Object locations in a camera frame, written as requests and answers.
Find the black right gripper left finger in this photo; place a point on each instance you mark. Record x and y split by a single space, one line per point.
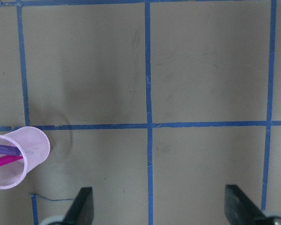
81 211

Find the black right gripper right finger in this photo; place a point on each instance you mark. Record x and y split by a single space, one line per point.
239 209

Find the pink highlighter pen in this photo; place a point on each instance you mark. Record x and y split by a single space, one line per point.
7 159

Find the purple highlighter pen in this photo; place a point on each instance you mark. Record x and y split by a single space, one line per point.
9 150

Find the pink mesh cup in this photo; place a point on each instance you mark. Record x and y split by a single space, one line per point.
31 147

